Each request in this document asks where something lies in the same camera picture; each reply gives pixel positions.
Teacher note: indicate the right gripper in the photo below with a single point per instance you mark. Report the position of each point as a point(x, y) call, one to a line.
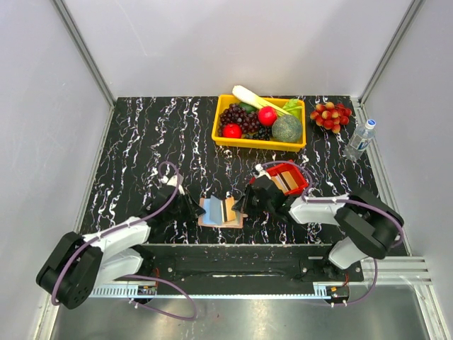
point(243, 202)

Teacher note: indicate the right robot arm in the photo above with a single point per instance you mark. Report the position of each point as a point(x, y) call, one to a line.
point(372, 228)

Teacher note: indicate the gold striped credit card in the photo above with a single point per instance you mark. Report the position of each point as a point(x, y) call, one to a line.
point(228, 213)

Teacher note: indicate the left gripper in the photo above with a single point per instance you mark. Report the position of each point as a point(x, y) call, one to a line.
point(192, 208)

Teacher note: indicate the red lychee bunch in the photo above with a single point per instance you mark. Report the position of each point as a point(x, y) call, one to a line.
point(332, 117)

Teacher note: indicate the red tomato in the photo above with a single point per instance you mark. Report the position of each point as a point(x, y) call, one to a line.
point(232, 130)

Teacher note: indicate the white leek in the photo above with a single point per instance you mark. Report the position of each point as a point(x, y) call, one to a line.
point(252, 99)

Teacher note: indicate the red apple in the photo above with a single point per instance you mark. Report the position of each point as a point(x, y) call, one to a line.
point(267, 116)

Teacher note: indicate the purple grape bunch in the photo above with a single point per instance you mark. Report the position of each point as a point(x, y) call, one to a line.
point(248, 122)

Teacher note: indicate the gold credit card in bin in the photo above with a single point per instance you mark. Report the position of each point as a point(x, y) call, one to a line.
point(286, 182)

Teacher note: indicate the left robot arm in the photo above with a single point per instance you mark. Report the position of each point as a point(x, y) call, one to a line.
point(81, 263)

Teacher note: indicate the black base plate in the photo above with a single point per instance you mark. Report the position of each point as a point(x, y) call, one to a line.
point(306, 262)

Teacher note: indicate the green cantaloupe melon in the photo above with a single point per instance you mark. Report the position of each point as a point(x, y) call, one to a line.
point(287, 128)

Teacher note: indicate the pink leather card holder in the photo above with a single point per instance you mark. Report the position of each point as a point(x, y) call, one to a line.
point(213, 215)

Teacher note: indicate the yellow plastic tray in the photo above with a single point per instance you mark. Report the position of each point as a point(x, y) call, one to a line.
point(223, 103)

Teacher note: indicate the red plastic bin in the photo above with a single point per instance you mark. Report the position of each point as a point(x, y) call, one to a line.
point(272, 168)

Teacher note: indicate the clear water bottle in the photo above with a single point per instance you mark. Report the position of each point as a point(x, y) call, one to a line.
point(361, 138)

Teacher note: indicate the green lettuce leaf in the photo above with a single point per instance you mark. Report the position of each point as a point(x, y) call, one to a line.
point(293, 107)

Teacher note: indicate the dark blueberry bunch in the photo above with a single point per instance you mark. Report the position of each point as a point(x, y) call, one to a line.
point(263, 133)

